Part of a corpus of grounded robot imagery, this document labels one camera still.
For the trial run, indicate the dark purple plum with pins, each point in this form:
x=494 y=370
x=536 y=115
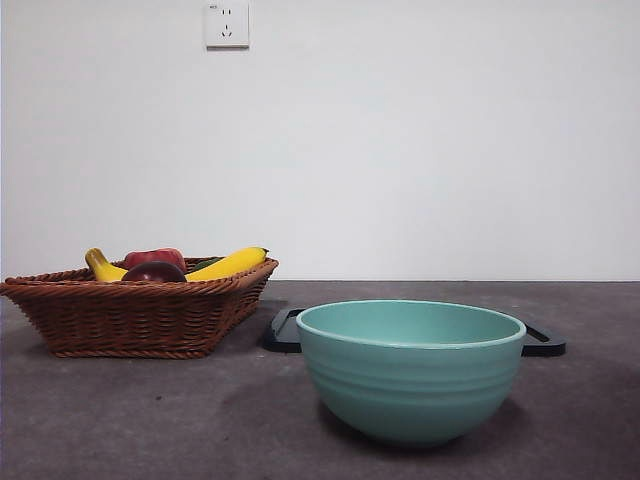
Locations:
x=152 y=274

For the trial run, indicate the teal ceramic bowl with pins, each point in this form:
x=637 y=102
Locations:
x=410 y=390

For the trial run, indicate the yellow banana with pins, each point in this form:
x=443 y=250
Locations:
x=235 y=262

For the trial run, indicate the black rectangular tray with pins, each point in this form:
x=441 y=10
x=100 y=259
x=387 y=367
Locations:
x=282 y=340

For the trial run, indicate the green vegetable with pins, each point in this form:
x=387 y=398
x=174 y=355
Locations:
x=206 y=262

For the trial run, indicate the red apple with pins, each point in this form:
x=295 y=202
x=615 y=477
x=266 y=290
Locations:
x=152 y=256

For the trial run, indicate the brown wicker basket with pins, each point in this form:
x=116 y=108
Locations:
x=130 y=320

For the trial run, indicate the white wall power socket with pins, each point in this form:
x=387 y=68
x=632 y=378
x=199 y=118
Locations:
x=227 y=35

